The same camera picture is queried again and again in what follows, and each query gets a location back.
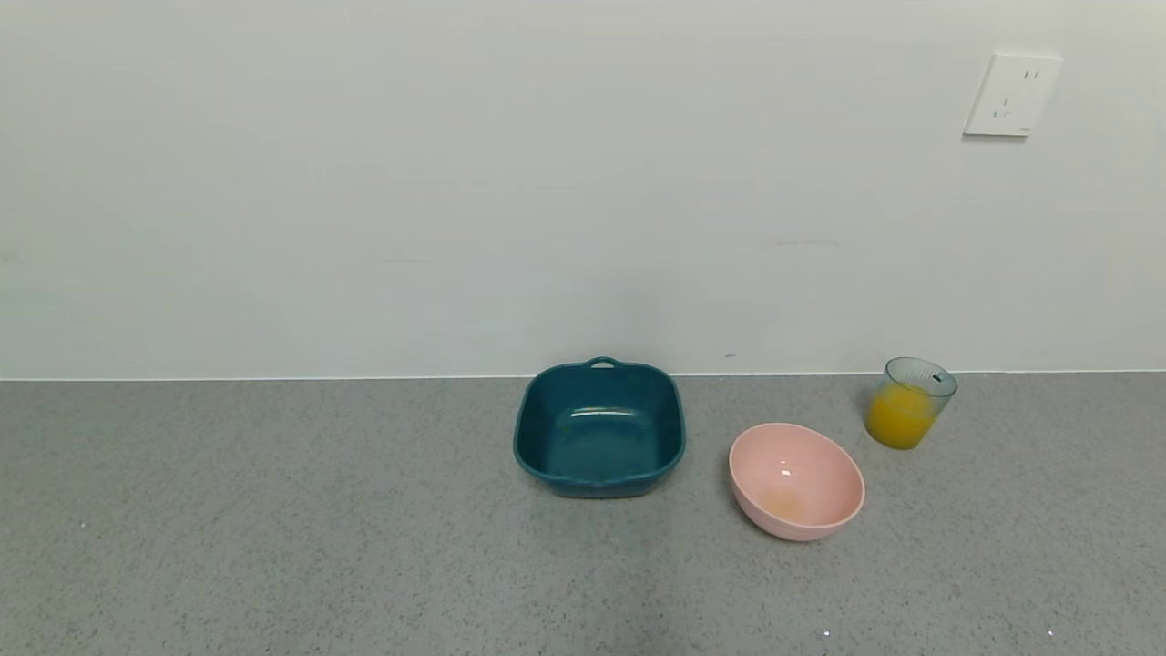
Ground orange juice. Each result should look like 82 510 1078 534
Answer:
865 383 940 451

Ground ribbed clear glass cup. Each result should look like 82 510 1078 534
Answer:
864 356 958 451

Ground pink round bowl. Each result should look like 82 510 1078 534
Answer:
728 422 866 543

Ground teal square plastic basin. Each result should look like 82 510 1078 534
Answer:
513 355 687 499

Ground white wall socket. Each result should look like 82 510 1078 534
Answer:
963 52 1064 138

